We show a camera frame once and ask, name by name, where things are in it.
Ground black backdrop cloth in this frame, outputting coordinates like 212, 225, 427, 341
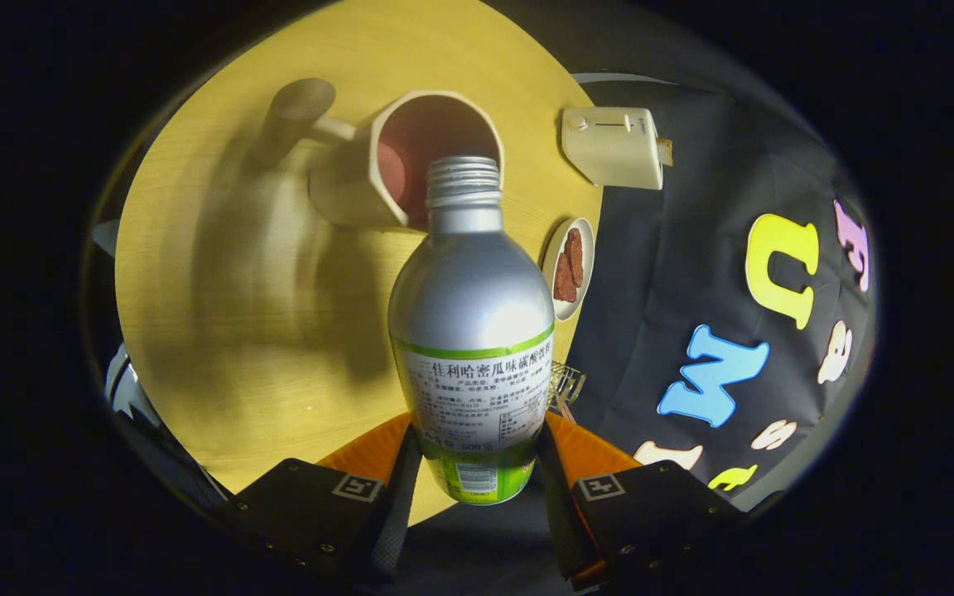
568, 74, 879, 506

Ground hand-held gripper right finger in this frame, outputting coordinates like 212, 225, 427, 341
537, 411, 747, 590

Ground silver bottle with green label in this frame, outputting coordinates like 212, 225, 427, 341
387, 156, 557, 506

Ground beige cup with wooden handle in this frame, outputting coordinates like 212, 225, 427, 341
268, 78, 506, 231

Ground white round plate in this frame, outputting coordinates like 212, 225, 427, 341
541, 217, 596, 322

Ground clear glass straw holder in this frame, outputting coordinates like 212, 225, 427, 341
547, 360, 587, 415

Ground wooden table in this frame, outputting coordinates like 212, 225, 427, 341
115, 0, 606, 526

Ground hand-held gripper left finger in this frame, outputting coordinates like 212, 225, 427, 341
224, 412, 424, 580

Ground white toaster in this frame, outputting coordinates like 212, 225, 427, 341
561, 106, 675, 191

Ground brown meat slices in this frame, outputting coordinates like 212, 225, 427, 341
553, 228, 585, 304

